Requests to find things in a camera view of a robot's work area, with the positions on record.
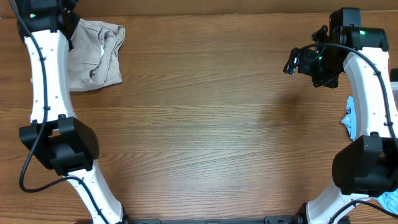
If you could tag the beige folded shorts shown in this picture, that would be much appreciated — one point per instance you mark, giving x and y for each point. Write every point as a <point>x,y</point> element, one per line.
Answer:
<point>93,61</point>

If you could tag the light blue crumpled garment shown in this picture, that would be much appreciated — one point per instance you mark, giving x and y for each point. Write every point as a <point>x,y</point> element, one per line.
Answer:
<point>387,200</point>

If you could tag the black cloth at table edge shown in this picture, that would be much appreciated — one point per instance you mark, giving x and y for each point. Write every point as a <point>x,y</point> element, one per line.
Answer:
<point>394,75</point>

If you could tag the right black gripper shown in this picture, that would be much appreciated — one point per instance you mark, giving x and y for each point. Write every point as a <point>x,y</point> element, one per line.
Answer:
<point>306,55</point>

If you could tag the grey garment with white band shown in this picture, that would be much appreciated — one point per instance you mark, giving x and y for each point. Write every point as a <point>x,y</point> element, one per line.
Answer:
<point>394,87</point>

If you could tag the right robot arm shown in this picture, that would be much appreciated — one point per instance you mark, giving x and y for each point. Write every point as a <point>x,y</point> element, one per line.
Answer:
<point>367,168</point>

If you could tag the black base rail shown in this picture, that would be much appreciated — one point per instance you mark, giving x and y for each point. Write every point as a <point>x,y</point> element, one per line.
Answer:
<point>285,219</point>

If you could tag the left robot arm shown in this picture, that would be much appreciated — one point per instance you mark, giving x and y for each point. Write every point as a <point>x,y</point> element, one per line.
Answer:
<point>55,137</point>

